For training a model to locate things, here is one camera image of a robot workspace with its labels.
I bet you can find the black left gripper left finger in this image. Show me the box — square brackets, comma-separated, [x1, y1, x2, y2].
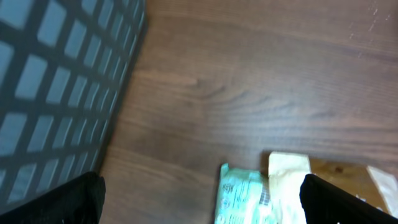
[1, 172, 106, 224]

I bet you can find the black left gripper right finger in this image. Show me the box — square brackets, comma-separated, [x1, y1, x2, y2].
[300, 174, 397, 224]

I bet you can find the brown Pantree snack bag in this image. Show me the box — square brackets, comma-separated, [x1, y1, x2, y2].
[267, 152, 397, 223]

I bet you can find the teal wet wipes pack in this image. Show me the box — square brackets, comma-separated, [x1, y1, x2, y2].
[214, 163, 277, 224]

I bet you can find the dark grey plastic basket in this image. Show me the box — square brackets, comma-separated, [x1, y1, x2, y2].
[1, 0, 146, 213]

